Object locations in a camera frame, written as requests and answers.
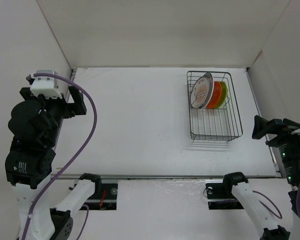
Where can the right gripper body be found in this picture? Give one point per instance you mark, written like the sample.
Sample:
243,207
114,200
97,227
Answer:
291,146

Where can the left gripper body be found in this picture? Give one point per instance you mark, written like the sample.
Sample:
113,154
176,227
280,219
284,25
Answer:
57,107

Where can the green plate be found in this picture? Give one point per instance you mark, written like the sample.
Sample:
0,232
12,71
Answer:
224,92

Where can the orange sunburst pattern plate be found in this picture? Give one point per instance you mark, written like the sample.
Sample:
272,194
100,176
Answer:
199,93

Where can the teal rimmed white plate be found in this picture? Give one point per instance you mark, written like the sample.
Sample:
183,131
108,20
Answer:
209,76

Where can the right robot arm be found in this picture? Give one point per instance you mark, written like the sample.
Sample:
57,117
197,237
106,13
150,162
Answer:
263,218

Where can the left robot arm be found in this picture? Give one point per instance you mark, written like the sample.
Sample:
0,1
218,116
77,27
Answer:
35,124

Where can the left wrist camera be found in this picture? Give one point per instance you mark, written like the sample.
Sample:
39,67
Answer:
44,85

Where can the grey wire dish rack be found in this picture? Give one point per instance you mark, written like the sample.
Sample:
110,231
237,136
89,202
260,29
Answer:
214,124

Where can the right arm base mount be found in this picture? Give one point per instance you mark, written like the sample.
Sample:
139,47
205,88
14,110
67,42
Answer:
219,199

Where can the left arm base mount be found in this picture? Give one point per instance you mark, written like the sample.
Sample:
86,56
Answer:
104,199

